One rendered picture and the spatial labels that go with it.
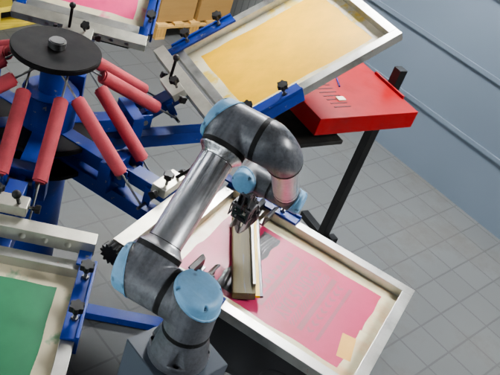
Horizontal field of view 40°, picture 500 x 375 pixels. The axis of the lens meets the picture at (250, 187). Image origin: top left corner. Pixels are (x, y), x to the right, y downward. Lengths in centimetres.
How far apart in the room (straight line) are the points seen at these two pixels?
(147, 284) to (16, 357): 52
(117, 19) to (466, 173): 279
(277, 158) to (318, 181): 303
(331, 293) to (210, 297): 92
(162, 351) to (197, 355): 8
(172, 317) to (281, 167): 43
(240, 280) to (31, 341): 68
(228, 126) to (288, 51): 136
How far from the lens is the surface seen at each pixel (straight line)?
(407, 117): 341
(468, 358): 401
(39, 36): 258
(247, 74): 292
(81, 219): 381
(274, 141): 163
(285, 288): 235
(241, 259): 233
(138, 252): 160
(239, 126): 164
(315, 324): 228
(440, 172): 513
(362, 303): 244
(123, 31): 309
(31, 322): 204
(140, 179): 245
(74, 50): 253
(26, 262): 216
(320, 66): 288
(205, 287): 157
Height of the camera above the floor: 252
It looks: 35 degrees down
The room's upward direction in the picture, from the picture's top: 20 degrees clockwise
